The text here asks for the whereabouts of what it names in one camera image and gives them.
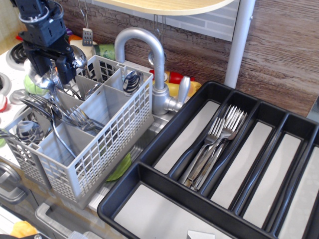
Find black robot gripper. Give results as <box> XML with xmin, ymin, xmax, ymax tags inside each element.
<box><xmin>13</xmin><ymin>0</ymin><xmax>76</xmax><ymax>85</ymax></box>

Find silver metal fork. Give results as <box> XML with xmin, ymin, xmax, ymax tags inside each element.
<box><xmin>49</xmin><ymin>67</ymin><xmax>67</xmax><ymax>101</ymax></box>

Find forks in basket middle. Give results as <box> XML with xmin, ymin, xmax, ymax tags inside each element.
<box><xmin>20</xmin><ymin>95</ymin><xmax>104</xmax><ymax>132</ymax></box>

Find grey plastic cutlery basket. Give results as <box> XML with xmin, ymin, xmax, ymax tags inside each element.
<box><xmin>6</xmin><ymin>56</ymin><xmax>154</xmax><ymax>209</ymax></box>

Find fork pile in tray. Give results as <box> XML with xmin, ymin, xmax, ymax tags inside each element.
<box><xmin>179</xmin><ymin>105</ymin><xmax>247</xmax><ymax>187</ymax></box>

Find black cutlery tray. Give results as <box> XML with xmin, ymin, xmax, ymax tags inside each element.
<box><xmin>97</xmin><ymin>81</ymin><xmax>319</xmax><ymax>239</ymax></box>

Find large silver spoon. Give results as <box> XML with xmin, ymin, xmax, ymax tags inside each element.
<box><xmin>24</xmin><ymin>59</ymin><xmax>60</xmax><ymax>105</ymax></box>

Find silver spoon back compartment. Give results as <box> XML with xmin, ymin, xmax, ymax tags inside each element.
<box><xmin>71</xmin><ymin>45</ymin><xmax>91</xmax><ymax>78</ymax></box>

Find green toy vegetable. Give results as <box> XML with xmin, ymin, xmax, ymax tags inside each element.
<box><xmin>23</xmin><ymin>75</ymin><xmax>49</xmax><ymax>95</ymax></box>

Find black stove coil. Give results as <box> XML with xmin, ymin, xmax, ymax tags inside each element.
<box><xmin>10</xmin><ymin>43</ymin><xmax>27</xmax><ymax>64</ymax></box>

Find hanging mini spatula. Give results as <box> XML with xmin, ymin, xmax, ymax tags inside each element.
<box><xmin>78</xmin><ymin>0</ymin><xmax>93</xmax><ymax>46</ymax></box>

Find silver ladle front left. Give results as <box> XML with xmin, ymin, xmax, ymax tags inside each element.
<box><xmin>16</xmin><ymin>120</ymin><xmax>44</xmax><ymax>144</ymax></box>

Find silver spoon near faucet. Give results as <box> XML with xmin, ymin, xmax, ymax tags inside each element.
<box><xmin>123</xmin><ymin>70</ymin><xmax>144</xmax><ymax>96</ymax></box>

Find silver sink faucet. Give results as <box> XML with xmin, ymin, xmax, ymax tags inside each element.
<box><xmin>115</xmin><ymin>27</ymin><xmax>191</xmax><ymax>115</ymax></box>

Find red and yellow toy bottles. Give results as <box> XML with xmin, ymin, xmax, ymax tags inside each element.
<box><xmin>164</xmin><ymin>71</ymin><xmax>202</xmax><ymax>98</ymax></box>

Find green plate in sink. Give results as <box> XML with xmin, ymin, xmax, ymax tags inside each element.
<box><xmin>106</xmin><ymin>152</ymin><xmax>132</xmax><ymax>182</ymax></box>

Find wooden shelf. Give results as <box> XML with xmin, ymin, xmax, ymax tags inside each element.
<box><xmin>100</xmin><ymin>0</ymin><xmax>232</xmax><ymax>16</ymax></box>

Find white shelf pole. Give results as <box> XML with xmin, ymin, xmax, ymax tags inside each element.
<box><xmin>224</xmin><ymin>0</ymin><xmax>256</xmax><ymax>89</ymax></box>

